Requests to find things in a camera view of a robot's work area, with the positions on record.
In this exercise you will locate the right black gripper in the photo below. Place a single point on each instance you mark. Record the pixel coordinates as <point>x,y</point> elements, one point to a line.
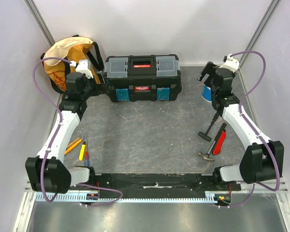
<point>210,71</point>

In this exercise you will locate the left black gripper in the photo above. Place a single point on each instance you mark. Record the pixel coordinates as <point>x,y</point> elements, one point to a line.
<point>99,88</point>

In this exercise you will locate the black plastic tool box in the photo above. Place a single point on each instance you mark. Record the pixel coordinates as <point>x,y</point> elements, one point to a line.
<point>143,78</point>

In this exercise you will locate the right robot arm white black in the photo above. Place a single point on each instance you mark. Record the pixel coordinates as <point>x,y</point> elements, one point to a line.
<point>263,157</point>

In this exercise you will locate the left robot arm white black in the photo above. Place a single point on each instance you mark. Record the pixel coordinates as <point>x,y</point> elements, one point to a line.
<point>46,171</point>

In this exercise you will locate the blue wrapped paper roll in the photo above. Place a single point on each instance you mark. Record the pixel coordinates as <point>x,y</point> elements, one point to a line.
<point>206,94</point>

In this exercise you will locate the yellow canvas tote bag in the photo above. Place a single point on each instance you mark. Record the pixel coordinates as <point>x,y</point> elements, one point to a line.
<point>73,48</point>

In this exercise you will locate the black rubber mallet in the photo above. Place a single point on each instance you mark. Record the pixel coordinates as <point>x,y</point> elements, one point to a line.
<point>204,135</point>

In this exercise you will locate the red black utility knife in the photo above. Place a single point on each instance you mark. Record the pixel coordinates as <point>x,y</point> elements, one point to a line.
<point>219,143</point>

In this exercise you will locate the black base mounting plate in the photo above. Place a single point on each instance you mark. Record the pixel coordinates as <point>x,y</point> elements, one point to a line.
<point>162,185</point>

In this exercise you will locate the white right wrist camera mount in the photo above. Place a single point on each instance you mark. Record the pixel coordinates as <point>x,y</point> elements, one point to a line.
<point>230,63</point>

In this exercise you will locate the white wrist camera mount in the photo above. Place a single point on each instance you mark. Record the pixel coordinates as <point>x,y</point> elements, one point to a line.
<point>84,67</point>
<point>230,63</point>

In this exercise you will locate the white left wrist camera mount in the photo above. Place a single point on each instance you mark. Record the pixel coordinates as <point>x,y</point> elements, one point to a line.
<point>84,67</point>

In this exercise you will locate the yellow handled screwdriver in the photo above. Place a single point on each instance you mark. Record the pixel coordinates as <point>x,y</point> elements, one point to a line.
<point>83,149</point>

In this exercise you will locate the red blue handled screwdriver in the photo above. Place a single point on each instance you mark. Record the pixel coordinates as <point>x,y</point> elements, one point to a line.
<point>86,156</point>

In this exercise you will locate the claw hammer red black handle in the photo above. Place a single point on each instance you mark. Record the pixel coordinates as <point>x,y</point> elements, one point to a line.
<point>209,152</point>

